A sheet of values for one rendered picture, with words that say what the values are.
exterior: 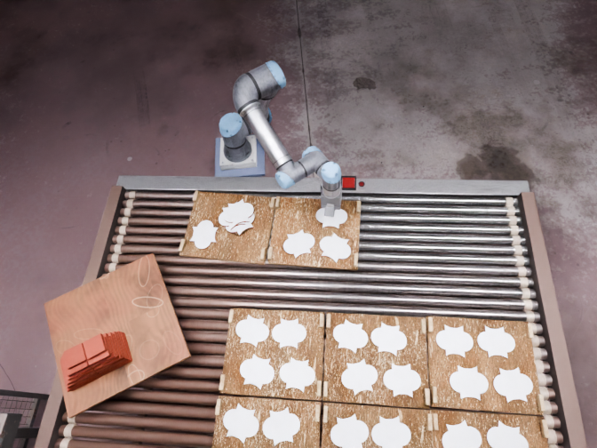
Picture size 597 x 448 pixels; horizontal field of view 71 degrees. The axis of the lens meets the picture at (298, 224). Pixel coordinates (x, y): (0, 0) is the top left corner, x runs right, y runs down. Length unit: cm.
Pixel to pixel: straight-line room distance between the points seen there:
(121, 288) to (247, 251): 57
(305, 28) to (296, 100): 88
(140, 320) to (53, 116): 281
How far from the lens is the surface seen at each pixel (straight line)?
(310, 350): 180
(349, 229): 196
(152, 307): 188
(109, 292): 199
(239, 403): 181
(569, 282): 323
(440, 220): 206
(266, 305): 188
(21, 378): 338
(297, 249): 191
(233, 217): 199
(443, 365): 184
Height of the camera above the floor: 271
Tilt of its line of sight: 64 degrees down
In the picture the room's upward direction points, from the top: 10 degrees counter-clockwise
